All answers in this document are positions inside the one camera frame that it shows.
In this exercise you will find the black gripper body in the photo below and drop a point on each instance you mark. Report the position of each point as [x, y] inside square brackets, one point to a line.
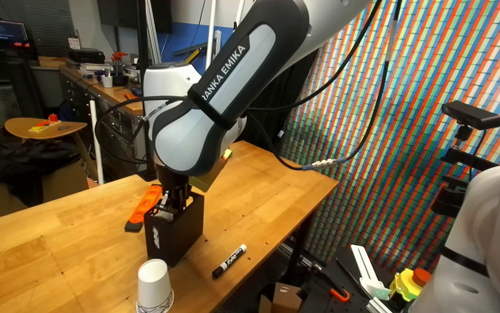
[173, 188]

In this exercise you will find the black perforated box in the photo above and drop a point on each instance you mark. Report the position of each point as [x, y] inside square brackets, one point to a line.
[178, 235]

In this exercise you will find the white grey Franka robot arm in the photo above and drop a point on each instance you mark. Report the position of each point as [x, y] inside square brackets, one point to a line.
[227, 92]

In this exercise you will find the orange block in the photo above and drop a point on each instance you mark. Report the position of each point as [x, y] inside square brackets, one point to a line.
[147, 205]

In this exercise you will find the thin white pole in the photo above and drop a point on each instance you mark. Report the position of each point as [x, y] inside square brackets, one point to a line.
[96, 144]

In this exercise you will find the black white marker pen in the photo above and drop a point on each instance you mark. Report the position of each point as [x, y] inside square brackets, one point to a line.
[230, 261]

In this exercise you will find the white paper cup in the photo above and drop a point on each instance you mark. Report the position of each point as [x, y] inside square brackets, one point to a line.
[155, 287]

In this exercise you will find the red yellow toy block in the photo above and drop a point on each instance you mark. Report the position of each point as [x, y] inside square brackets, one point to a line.
[46, 122]

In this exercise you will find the round wooden stool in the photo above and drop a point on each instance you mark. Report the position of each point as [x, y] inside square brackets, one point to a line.
[43, 129]

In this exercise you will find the small cardboard box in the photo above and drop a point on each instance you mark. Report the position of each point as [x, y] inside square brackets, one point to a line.
[286, 295]

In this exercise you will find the yellow wrist camera box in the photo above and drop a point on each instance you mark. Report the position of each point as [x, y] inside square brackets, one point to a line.
[213, 172]

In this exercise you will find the white slotted rail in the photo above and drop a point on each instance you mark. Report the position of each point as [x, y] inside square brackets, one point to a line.
[369, 271]

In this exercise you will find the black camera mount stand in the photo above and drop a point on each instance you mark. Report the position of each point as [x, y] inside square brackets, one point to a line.
[459, 200]

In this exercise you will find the black stereo camera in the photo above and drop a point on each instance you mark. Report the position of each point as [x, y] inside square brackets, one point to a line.
[470, 115]

